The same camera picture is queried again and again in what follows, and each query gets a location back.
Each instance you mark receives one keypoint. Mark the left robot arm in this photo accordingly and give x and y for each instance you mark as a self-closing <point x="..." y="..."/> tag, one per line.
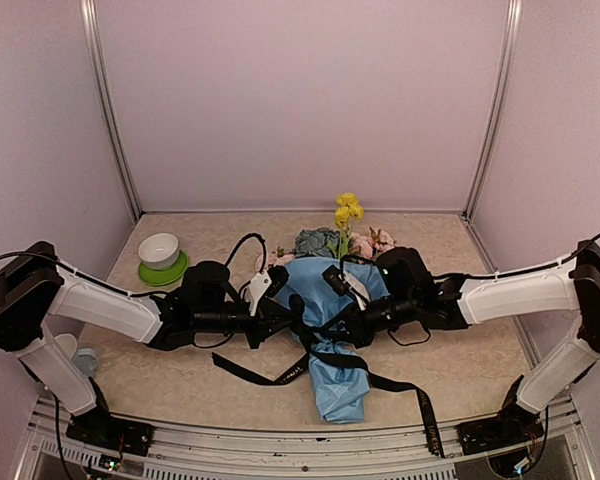
<point x="36" y="283"/>

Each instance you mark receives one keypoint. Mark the white ceramic bowl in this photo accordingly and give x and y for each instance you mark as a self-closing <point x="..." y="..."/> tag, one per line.
<point x="159" y="251"/>

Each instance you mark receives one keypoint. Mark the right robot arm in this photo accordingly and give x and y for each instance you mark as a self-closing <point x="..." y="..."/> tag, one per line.
<point x="455" y="301"/>

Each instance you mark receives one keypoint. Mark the green plastic plate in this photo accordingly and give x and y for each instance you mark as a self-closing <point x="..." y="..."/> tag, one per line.
<point x="159" y="278"/>

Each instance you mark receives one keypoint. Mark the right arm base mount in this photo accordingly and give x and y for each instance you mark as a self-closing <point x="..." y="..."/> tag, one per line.
<point x="497" y="432"/>

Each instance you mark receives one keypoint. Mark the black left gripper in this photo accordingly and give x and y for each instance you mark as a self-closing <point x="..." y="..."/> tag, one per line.
<point x="265" y="323"/>

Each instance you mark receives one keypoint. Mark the yellow fake flower stem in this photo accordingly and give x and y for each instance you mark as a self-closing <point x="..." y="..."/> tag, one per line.
<point x="349" y="210"/>

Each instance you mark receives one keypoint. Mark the blue fake flower bunch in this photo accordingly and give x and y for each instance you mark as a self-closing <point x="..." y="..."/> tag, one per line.
<point x="320" y="242"/>

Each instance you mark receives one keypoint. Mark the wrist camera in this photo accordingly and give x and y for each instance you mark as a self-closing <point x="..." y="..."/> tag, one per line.
<point x="343" y="283"/>
<point x="265" y="284"/>

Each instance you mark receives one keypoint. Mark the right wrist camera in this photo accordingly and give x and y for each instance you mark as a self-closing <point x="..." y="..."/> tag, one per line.
<point x="343" y="283"/>

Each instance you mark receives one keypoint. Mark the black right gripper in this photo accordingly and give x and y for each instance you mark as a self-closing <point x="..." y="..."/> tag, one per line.
<point x="358" y="333"/>

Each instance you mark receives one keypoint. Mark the black printed ribbon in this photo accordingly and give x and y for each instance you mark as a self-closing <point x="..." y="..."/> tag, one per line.
<point x="392" y="315"/>

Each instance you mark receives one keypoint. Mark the blue wrapping paper sheet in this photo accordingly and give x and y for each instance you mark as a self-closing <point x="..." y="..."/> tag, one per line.
<point x="338" y="391"/>

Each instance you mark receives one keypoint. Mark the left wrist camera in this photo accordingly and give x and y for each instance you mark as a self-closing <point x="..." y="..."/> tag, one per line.
<point x="265" y="284"/>

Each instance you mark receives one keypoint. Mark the aluminium corner post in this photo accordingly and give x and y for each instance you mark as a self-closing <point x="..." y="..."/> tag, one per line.
<point x="497" y="107"/>
<point x="96" y="53"/>

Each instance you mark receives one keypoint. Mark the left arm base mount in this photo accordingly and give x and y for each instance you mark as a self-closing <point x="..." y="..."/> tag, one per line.
<point x="112" y="433"/>

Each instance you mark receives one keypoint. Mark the aluminium front frame rail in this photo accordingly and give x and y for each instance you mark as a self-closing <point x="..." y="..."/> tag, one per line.
<point x="181" y="451"/>

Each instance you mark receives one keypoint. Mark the aluminium corner post right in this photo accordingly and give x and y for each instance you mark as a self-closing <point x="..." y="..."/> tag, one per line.
<point x="497" y="107"/>

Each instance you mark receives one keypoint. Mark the pale pink fake flower stem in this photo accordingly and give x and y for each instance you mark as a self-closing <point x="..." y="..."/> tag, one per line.
<point x="371" y="245"/>

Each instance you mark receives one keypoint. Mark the aluminium corner post left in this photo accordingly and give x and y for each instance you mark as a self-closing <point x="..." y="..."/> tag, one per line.
<point x="96" y="53"/>

